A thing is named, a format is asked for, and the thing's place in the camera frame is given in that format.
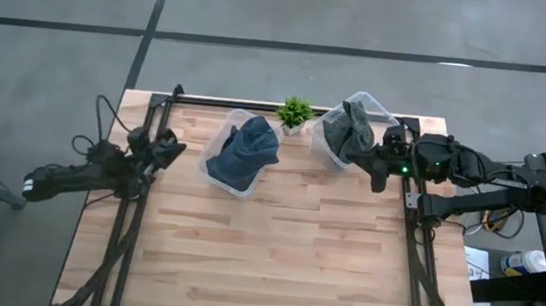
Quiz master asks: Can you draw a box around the black flat bar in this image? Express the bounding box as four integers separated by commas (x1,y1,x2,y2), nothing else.
468,265,546,306

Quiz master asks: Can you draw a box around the small green potted plant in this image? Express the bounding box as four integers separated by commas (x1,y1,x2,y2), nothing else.
274,94,317,139

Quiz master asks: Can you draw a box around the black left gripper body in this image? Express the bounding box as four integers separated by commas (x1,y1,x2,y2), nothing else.
123,133,161,177

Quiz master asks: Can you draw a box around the clear plastic container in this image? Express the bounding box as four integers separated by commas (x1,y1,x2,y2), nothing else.
196,104,286,203
307,86,404,179

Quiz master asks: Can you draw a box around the yellow cable bundle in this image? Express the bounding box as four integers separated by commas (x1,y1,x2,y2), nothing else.
480,206,528,238

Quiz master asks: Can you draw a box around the white wipes canister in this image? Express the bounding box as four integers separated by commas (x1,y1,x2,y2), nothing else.
498,246,546,281

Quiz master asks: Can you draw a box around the black aluminium table frame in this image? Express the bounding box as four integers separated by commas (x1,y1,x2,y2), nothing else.
54,84,498,306

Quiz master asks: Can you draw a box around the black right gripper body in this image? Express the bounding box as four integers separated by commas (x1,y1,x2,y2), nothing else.
369,142,413,196

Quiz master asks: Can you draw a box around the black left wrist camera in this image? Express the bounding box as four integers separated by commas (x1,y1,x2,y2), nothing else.
126,126,152,151

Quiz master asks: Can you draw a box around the white paper sheet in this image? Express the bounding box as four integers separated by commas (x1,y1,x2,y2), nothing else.
458,245,499,306

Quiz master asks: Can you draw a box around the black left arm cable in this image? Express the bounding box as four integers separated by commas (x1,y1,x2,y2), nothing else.
70,92,137,160

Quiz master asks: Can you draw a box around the silver metal bracket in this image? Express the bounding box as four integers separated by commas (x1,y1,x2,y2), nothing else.
403,191,424,210

